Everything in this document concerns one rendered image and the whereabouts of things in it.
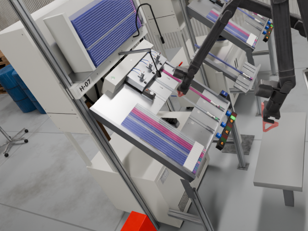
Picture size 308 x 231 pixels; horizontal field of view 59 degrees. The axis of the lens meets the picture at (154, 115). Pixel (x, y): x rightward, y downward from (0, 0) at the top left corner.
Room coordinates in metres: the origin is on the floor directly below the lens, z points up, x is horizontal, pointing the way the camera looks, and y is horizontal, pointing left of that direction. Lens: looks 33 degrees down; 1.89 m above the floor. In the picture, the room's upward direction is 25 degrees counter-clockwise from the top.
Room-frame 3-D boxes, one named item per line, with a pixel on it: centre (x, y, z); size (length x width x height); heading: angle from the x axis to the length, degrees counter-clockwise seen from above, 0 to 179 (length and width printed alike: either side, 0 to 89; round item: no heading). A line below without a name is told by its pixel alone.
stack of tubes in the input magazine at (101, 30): (1.70, 0.04, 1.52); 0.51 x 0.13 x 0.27; 137
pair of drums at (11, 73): (4.86, 1.78, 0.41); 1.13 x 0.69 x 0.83; 32
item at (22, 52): (1.97, 0.42, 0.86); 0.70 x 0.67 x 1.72; 137
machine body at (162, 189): (1.74, 0.17, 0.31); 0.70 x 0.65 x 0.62; 137
